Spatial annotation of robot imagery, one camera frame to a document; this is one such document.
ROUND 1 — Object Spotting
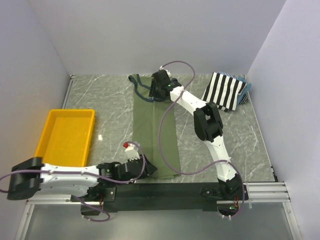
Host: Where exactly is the olive green tank top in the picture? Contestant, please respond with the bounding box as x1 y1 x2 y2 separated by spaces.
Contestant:
128 73 181 180

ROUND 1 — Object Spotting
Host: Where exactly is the blue striped folded garment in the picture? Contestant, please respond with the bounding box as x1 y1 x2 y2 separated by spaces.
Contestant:
217 71 250 105

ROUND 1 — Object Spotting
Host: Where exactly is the black base crossbar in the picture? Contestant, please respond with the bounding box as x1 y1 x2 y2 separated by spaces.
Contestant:
70 181 251 216

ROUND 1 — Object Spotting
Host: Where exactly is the yellow plastic tray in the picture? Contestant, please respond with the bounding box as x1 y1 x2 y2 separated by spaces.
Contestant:
34 109 95 167

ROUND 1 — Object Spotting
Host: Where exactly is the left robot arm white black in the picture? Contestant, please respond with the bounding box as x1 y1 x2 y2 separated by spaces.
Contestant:
6 154 157 201

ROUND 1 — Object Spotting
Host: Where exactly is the black white striped folded top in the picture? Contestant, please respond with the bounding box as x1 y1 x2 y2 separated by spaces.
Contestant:
201 72 246 112

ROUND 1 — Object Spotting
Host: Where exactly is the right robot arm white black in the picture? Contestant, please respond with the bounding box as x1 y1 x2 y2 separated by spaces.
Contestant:
149 69 246 201

